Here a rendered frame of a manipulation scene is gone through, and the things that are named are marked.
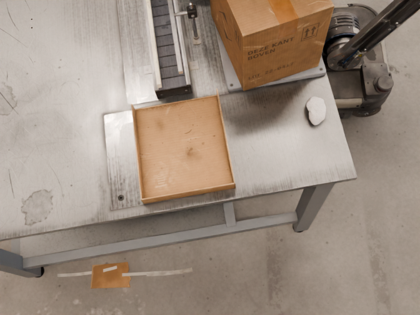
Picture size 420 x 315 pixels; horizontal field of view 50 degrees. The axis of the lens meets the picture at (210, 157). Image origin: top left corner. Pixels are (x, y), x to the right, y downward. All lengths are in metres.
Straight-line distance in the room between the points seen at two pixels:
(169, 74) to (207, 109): 0.15
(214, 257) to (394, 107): 1.14
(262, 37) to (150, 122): 0.43
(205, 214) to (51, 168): 0.73
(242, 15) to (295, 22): 0.13
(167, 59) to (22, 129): 0.49
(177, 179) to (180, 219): 0.62
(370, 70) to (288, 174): 0.96
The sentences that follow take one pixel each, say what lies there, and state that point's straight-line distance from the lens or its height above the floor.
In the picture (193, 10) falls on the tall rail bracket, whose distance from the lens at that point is 1.39.
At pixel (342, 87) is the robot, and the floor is 0.24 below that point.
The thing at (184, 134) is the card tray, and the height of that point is 0.83.
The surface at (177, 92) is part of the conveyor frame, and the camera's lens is 1.38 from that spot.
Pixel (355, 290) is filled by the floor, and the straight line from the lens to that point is 2.10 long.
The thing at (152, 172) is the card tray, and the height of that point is 0.83.
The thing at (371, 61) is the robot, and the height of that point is 0.24.
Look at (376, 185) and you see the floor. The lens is 2.22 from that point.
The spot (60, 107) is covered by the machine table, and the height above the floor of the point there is 0.83.
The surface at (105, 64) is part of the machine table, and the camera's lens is 1.51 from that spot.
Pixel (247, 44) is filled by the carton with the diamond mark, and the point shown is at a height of 1.08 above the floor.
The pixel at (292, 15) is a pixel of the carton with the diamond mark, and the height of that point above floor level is 1.12.
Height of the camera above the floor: 2.04
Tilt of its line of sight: 68 degrees down
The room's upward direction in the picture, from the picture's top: 12 degrees counter-clockwise
